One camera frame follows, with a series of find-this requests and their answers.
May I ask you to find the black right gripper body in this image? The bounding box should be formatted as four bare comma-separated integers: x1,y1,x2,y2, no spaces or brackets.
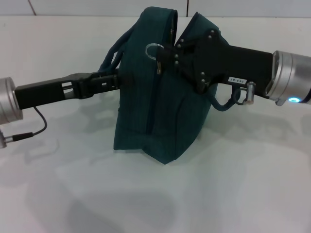
193,29,275,99

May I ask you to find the dark teal insulated lunch bag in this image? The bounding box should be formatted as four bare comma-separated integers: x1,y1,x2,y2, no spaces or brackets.
98,6,242,165

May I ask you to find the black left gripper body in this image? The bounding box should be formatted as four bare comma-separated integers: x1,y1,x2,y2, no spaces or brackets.
14,72,94,110

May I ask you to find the right arm cable with connector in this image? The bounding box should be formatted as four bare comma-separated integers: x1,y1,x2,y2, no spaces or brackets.
229,81,257,106

